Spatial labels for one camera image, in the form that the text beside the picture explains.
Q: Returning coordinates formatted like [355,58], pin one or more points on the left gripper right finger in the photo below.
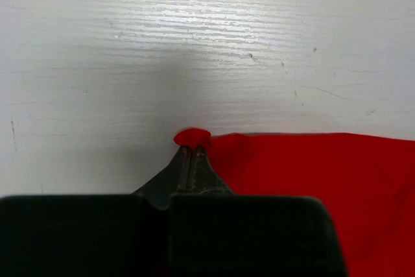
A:
[214,232]

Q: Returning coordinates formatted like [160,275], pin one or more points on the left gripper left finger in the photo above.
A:
[91,235]

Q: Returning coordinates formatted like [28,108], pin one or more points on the red t shirt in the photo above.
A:
[366,182]

